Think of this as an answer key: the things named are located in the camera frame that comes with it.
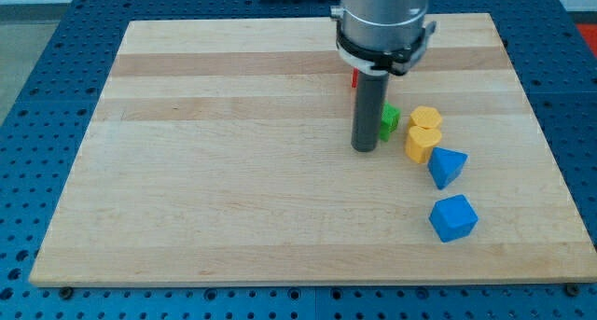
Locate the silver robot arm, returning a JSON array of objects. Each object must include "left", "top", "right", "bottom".
[{"left": 331, "top": 0, "right": 429, "bottom": 51}]

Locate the yellow heart block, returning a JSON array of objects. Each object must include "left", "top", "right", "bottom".
[{"left": 405, "top": 126, "right": 442, "bottom": 164}]

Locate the yellow hexagon block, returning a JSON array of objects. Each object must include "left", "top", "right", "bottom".
[{"left": 408, "top": 105, "right": 443, "bottom": 129}]

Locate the wooden board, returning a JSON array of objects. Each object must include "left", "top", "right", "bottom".
[{"left": 29, "top": 14, "right": 596, "bottom": 287}]

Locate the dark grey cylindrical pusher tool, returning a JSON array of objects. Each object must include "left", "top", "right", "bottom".
[{"left": 351, "top": 72, "right": 389, "bottom": 152}]

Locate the red block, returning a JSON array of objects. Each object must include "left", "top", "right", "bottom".
[{"left": 351, "top": 68, "right": 359, "bottom": 89}]

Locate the green star block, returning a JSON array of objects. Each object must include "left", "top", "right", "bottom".
[{"left": 379, "top": 102, "right": 401, "bottom": 142}]

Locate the blue triangle block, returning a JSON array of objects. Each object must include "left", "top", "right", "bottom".
[{"left": 427, "top": 147, "right": 468, "bottom": 189}]

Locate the blue cube block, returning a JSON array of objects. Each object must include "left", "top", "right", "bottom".
[{"left": 428, "top": 194, "right": 479, "bottom": 243}]

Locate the black and white clamp ring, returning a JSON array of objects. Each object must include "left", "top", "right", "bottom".
[{"left": 335, "top": 20, "right": 437, "bottom": 77}]

